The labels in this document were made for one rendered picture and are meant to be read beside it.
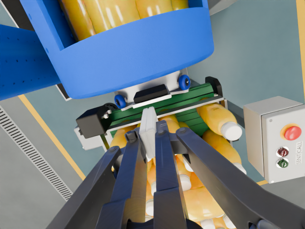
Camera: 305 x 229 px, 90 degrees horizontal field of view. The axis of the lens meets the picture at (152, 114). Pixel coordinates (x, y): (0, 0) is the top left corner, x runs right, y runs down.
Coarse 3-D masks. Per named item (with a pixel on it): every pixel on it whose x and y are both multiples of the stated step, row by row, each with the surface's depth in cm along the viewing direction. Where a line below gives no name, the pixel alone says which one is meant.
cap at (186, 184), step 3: (180, 177) 42; (183, 177) 42; (186, 177) 42; (183, 180) 40; (186, 180) 40; (189, 180) 41; (183, 183) 41; (186, 183) 41; (189, 183) 40; (183, 186) 41; (186, 186) 41; (189, 186) 41; (183, 189) 41; (186, 189) 41
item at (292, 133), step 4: (288, 128) 34; (292, 128) 34; (296, 128) 34; (288, 132) 34; (292, 132) 34; (296, 132) 34; (300, 132) 34; (284, 136) 35; (288, 136) 35; (292, 136) 35; (296, 136) 35
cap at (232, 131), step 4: (228, 124) 36; (232, 124) 35; (236, 124) 36; (224, 128) 36; (228, 128) 35; (232, 128) 35; (236, 128) 35; (240, 128) 35; (224, 132) 36; (228, 132) 35; (232, 132) 35; (236, 132) 35; (240, 132) 35; (228, 136) 36; (232, 136) 36; (236, 136) 36; (240, 136) 36
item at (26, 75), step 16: (0, 32) 52; (16, 32) 60; (32, 32) 70; (0, 48) 49; (16, 48) 55; (32, 48) 62; (0, 64) 48; (16, 64) 54; (32, 64) 61; (48, 64) 70; (0, 80) 49; (16, 80) 55; (32, 80) 63; (48, 80) 75; (0, 96) 53
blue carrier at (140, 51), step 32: (32, 0) 17; (192, 0) 29; (64, 32) 32; (128, 32) 16; (160, 32) 17; (192, 32) 19; (64, 64) 20; (96, 64) 18; (128, 64) 17; (160, 64) 18; (192, 64) 20
